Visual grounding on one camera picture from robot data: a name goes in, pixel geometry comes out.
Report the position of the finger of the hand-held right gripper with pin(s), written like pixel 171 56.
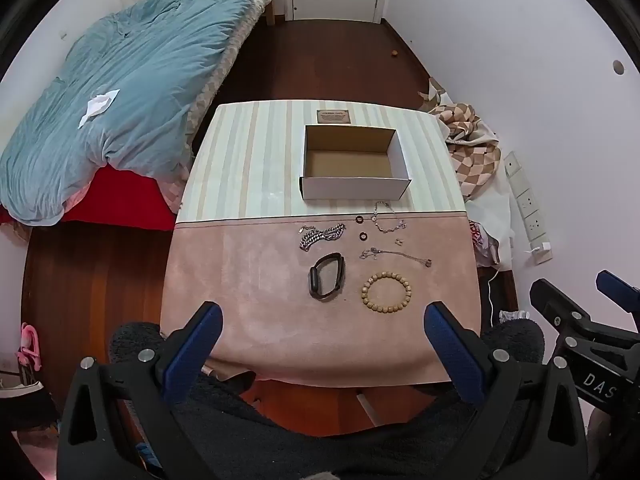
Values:
pixel 617 285
pixel 552 302

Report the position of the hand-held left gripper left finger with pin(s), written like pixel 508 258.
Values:
pixel 195 350

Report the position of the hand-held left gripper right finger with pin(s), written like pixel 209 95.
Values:
pixel 452 355

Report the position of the black fitness band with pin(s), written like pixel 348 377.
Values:
pixel 315 285

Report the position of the white cardboard box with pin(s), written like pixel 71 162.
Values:
pixel 350 187

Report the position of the striped and pink tablecloth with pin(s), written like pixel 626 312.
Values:
pixel 250 285

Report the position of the red and white patterned bag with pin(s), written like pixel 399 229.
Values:
pixel 482 242

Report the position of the white table leg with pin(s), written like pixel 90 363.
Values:
pixel 367 407

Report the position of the white plastic bag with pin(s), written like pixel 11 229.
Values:
pixel 492 210

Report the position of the person's black fleece clothing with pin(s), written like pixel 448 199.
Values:
pixel 300 455

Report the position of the red bed sheet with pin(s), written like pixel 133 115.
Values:
pixel 125 205

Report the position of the pink slipper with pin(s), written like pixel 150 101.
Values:
pixel 29 345

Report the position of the brown checkered cloth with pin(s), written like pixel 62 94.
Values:
pixel 470 150

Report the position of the white tissue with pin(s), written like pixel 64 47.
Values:
pixel 97 107

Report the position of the brown tablecloth label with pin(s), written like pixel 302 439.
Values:
pixel 333 116

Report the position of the light blue duvet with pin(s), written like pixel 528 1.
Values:
pixel 150 85

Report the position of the white wall socket strip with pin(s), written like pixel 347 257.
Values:
pixel 527 210

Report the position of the wooden bed frame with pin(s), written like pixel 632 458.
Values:
pixel 270 12

